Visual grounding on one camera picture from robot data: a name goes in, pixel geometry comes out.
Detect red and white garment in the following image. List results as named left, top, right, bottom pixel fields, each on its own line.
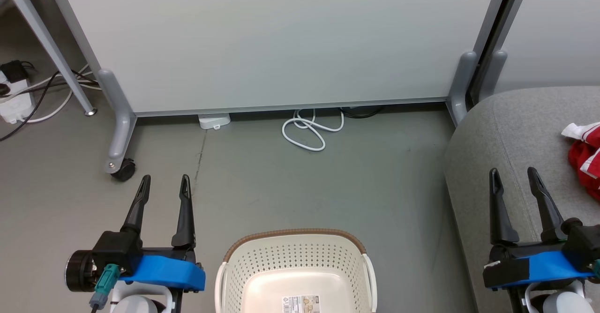
left=562, top=122, right=600, bottom=201

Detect wide white partition panel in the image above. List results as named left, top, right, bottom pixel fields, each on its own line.
left=42, top=0, right=512, bottom=174

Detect white power strip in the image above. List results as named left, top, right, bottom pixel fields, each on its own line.
left=0, top=76, right=36, bottom=124

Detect grey metal table leg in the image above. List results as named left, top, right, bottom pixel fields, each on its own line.
left=0, top=0, right=98, bottom=117

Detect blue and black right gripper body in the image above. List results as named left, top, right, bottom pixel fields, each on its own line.
left=483, top=240, right=595, bottom=289

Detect black caster wheel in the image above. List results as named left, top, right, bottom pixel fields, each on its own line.
left=111, top=158, right=136, bottom=182

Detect teal camera cable connector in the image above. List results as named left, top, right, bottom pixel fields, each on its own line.
left=89, top=264, right=121, bottom=313

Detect white partition panel behind sofa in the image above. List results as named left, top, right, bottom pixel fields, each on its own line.
left=471, top=0, right=600, bottom=104

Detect thin black floor cable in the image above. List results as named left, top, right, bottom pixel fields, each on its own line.
left=0, top=68, right=101, bottom=143

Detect cream perforated laundry basket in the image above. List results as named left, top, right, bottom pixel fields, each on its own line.
left=215, top=229, right=378, bottom=313

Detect long white floor cable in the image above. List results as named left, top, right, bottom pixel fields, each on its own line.
left=9, top=64, right=102, bottom=125

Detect grey fabric sofa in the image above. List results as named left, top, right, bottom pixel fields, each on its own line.
left=443, top=86, right=600, bottom=313

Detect black cable under partition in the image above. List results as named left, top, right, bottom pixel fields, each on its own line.
left=340, top=106, right=386, bottom=119

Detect coiled white cable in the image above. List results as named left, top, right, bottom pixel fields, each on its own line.
left=281, top=108, right=345, bottom=153

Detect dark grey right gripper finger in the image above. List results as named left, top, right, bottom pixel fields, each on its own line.
left=489, top=168, right=520, bottom=246
left=527, top=167, right=565, bottom=243

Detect black power plug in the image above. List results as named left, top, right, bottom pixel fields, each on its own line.
left=0, top=60, right=30, bottom=85

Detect small white adapter box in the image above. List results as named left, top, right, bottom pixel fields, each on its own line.
left=198, top=113, right=232, bottom=131

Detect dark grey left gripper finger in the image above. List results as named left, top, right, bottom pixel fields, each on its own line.
left=123, top=175, right=151, bottom=233
left=171, top=174, right=196, bottom=249

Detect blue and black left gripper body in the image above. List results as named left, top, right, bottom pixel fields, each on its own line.
left=120, top=247, right=206, bottom=292

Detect paper label with barcode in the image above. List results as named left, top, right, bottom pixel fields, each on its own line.
left=282, top=295, right=321, bottom=313

